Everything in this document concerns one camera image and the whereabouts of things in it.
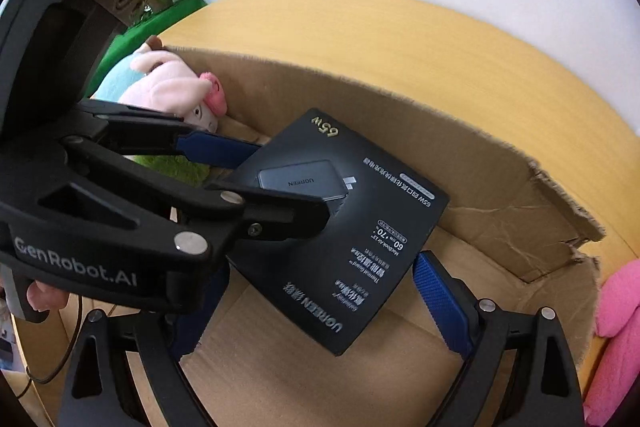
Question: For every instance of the left hand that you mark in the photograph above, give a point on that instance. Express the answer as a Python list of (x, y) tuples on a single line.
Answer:
[(43, 297)]

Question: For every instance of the pig plush teal dress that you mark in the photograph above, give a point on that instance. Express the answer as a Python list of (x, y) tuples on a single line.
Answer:
[(154, 78)]

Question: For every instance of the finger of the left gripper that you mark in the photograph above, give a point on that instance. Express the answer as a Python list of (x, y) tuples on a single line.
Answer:
[(77, 204), (139, 131)]

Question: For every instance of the green cloth surface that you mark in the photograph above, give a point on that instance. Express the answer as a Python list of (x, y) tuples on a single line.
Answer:
[(132, 38)]

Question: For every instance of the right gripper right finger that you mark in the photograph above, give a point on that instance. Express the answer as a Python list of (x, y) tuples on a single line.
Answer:
[(542, 389)]

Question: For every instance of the black charger box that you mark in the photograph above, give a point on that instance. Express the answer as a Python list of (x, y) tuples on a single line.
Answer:
[(381, 214)]

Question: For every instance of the pink plush toy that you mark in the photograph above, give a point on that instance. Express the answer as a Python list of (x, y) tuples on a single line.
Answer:
[(617, 318)]

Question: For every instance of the brown cardboard box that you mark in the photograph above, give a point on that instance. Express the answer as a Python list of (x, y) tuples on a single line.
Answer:
[(506, 228)]

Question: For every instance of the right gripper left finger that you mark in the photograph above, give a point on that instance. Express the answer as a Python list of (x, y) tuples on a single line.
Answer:
[(99, 388)]

